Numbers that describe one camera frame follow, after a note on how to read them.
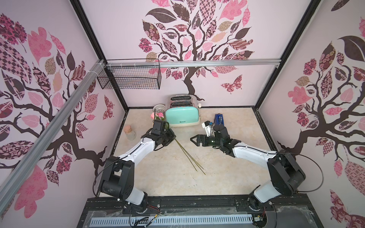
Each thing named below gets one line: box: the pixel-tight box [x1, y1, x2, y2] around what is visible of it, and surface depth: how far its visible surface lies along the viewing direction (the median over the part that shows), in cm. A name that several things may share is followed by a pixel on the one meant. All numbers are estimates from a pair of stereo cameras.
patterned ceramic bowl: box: [152, 103, 166, 114], surface depth 119 cm
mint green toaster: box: [164, 94, 201, 127], surface depth 104 cm
